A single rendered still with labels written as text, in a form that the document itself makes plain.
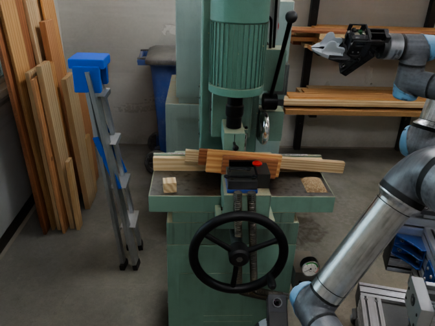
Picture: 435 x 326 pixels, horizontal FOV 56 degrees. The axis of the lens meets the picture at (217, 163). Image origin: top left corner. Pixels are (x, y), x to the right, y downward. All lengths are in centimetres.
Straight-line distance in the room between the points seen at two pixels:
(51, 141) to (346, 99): 224
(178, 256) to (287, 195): 42
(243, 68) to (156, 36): 245
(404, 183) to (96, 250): 205
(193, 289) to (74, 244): 130
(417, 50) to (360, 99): 222
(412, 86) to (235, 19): 56
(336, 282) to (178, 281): 72
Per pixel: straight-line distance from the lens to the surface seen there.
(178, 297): 157
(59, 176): 266
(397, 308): 211
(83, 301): 231
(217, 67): 127
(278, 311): 103
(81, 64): 200
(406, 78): 138
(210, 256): 145
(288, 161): 146
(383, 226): 89
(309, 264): 144
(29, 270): 259
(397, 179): 87
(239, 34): 123
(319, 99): 344
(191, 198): 132
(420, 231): 171
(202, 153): 140
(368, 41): 127
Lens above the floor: 156
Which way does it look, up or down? 26 degrees down
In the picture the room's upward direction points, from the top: 2 degrees clockwise
